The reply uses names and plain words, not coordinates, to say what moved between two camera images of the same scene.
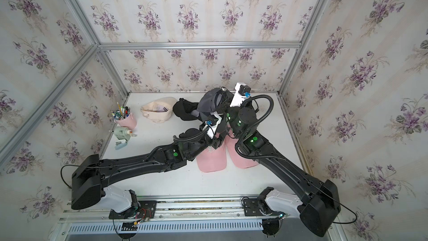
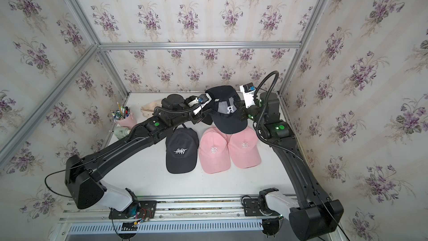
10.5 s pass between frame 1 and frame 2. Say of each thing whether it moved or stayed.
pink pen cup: stayed
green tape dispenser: stayed
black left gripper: moved
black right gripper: moved
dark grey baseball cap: moved
